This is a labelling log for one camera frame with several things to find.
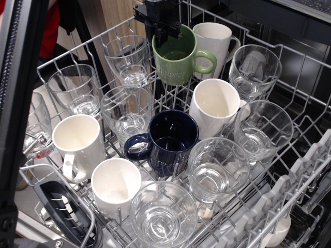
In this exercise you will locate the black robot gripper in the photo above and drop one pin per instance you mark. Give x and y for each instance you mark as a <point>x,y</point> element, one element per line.
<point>160,18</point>

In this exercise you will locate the green ceramic mug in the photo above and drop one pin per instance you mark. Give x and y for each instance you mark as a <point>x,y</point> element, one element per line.
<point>178,59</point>

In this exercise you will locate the tall white mug back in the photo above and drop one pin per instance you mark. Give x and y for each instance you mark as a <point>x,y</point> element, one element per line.
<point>218,39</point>

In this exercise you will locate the white mug centre right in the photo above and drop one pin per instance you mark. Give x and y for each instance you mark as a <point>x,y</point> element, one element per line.
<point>214,104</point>

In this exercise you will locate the dark blue mug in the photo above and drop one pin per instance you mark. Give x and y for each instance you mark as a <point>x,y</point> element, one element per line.
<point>167,144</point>

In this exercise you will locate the white mug left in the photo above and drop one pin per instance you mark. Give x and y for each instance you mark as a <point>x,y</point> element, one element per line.
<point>79,140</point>

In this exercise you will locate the white mug front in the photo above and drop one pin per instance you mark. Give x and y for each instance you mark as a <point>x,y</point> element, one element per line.
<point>114,183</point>

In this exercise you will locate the tall clear glass back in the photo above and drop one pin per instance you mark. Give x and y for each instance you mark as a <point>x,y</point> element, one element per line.
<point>127,57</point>

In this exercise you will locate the tall clear glass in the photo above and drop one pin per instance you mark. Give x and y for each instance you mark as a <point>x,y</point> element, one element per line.
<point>76,89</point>
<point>127,57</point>
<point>127,110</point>

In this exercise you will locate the tall clear glass centre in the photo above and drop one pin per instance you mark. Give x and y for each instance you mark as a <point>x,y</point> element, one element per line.
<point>127,110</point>

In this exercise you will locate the clear glass back right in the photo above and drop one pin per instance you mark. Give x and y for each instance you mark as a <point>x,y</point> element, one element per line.
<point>254,70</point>

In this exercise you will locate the tall clear glass left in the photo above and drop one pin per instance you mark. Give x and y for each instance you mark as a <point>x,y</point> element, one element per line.
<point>76,89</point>

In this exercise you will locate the person in red shirt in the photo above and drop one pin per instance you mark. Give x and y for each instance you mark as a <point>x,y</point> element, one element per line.
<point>50,33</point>

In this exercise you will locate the clear glass front right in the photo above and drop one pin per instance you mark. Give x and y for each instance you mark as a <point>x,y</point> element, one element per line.
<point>217,169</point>

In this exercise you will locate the clear glass far left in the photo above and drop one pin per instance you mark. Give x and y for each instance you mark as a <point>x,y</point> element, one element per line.
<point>38,134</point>

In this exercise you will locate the clear glass front centre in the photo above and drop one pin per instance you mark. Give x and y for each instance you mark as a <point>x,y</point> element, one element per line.
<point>163,214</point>

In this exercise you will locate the white bowl below rack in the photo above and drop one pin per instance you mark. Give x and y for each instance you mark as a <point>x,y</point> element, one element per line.
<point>280,231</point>

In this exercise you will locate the grey wire dishwasher rack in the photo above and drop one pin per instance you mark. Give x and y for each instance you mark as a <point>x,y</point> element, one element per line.
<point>303,90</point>

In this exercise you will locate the black rack handle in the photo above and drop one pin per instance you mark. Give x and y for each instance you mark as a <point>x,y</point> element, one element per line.
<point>72,220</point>

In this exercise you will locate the grey plastic tine rail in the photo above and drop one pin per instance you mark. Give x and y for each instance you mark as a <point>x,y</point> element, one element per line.
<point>256,222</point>

